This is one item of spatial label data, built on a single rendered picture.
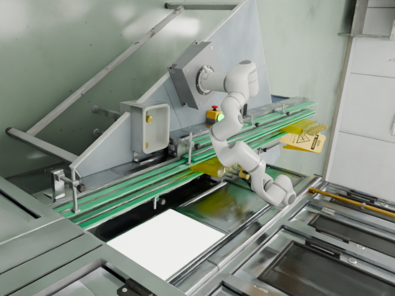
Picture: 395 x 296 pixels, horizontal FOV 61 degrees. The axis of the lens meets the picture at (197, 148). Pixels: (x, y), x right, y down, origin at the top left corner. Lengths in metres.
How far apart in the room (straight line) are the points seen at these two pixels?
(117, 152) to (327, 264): 1.01
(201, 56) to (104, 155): 0.69
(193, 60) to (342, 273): 1.15
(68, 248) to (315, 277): 0.94
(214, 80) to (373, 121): 5.95
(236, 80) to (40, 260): 1.04
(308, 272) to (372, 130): 6.20
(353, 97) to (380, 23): 1.40
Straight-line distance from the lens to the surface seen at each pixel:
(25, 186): 2.01
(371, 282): 1.50
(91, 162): 1.54
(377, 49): 7.34
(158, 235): 1.44
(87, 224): 1.36
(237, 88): 1.50
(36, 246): 0.82
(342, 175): 7.86
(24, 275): 0.75
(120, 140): 1.60
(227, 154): 1.39
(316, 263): 1.50
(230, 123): 1.37
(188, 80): 1.71
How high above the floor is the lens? 1.93
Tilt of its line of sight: 35 degrees down
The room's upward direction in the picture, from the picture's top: 107 degrees clockwise
